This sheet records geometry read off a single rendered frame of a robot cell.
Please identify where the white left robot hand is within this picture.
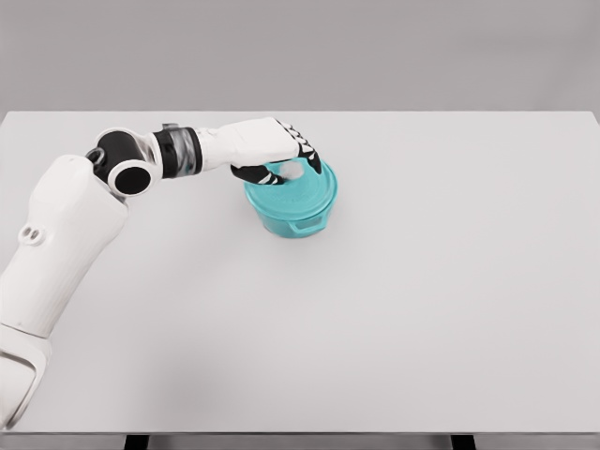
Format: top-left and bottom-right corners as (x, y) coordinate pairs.
(229, 117), (324, 186)

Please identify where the teal pot lid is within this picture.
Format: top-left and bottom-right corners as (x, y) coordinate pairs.
(243, 157), (338, 222)

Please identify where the teal pot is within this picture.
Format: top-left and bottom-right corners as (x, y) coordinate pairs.
(247, 169), (339, 240)

